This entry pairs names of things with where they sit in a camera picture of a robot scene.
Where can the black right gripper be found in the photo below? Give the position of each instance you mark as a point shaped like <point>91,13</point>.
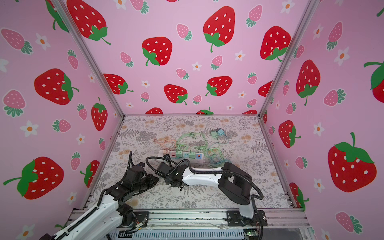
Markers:
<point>167,182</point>

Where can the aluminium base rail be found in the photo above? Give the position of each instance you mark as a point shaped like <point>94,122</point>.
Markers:
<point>207,224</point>

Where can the green charger plug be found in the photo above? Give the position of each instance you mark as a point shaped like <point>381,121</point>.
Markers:
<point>179,154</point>
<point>214,134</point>
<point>192,155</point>

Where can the aluminium frame corner post left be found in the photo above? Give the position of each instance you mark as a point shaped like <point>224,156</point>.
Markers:
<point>78,38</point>

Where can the aluminium frame corner post right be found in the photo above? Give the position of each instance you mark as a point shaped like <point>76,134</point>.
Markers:
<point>301,28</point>

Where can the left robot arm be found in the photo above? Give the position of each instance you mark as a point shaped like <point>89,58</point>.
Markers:
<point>111,210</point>

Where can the white multicolour power strip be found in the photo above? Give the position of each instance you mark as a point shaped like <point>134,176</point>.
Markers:
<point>185,156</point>

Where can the blue charger plug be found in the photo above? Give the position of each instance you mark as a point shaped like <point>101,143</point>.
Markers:
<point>221,132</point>

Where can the aluminium frame corner post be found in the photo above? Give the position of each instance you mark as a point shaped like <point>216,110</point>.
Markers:
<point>301,28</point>
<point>78,38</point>

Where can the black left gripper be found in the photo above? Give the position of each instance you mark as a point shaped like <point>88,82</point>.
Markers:
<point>152,181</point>

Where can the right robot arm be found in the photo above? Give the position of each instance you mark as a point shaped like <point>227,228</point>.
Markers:
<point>237,185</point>

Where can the teal charger plug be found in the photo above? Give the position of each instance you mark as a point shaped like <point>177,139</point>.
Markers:
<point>199,156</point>

